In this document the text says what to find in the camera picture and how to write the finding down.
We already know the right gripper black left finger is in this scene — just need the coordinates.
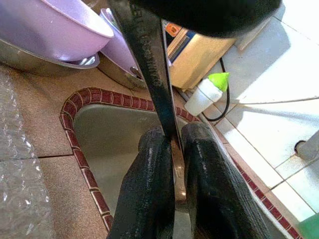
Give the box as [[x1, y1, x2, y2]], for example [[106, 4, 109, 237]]
[[107, 125, 175, 239]]

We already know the small white bottle green cap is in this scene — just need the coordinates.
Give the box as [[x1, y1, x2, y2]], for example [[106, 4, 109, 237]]
[[184, 72, 230, 117]]

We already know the stainless steel sink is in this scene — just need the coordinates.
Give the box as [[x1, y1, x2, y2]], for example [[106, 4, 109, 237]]
[[73, 103, 287, 239]]

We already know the grey wall faucet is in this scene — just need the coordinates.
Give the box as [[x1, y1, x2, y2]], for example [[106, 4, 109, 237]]
[[295, 129, 319, 161]]

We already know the grey water hose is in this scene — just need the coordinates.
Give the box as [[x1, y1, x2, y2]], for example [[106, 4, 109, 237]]
[[174, 87, 319, 107]]

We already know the black appliance power cable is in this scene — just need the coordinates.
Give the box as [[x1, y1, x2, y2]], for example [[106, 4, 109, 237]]
[[201, 57, 231, 122]]

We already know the clear bubble wrap sheet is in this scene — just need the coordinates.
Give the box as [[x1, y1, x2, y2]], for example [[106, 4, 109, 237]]
[[0, 64, 55, 239]]

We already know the green soap bottle blue cap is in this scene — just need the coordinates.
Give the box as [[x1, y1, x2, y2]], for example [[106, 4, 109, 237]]
[[298, 214, 319, 239]]

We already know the round steel plate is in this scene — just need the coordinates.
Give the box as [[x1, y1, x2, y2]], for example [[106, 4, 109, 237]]
[[97, 57, 148, 90], [0, 38, 100, 77]]

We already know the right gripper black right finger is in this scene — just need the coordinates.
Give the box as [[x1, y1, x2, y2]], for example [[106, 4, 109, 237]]
[[180, 121, 272, 239]]

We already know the purple plastic bowl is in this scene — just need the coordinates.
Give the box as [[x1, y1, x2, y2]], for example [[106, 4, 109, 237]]
[[99, 7, 145, 75], [0, 0, 115, 63]]

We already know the black ladle steel handle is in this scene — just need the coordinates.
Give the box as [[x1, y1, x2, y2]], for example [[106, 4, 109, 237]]
[[108, 0, 282, 202]]

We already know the beige water ionizer appliance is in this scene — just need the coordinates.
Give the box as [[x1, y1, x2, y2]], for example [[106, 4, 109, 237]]
[[161, 22, 237, 90]]

